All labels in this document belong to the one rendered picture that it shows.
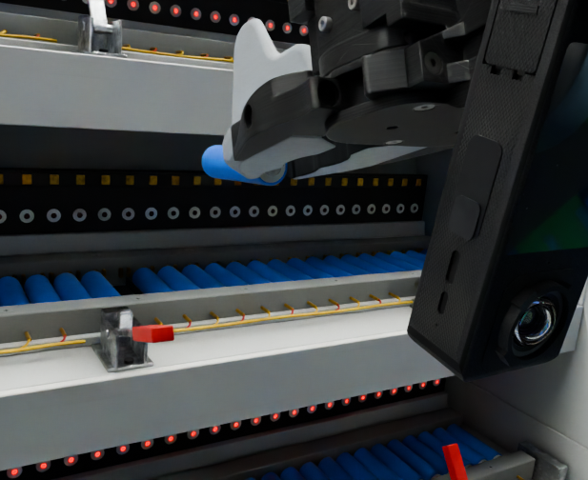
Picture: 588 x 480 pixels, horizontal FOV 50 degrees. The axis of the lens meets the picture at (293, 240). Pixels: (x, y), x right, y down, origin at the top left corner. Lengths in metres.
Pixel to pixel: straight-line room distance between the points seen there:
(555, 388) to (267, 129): 0.53
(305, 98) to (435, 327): 0.08
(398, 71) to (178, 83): 0.27
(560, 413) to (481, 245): 0.53
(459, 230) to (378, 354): 0.31
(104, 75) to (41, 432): 0.21
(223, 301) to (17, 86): 0.19
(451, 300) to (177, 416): 0.26
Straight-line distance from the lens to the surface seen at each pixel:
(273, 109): 0.20
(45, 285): 0.48
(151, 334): 0.33
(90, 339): 0.43
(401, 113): 0.19
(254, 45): 0.26
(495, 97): 0.17
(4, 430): 0.38
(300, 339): 0.45
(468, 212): 0.17
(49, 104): 0.41
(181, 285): 0.49
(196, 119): 0.44
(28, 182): 0.54
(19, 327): 0.42
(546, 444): 0.70
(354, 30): 0.20
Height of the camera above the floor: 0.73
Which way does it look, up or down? 6 degrees up
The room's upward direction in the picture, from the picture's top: 6 degrees counter-clockwise
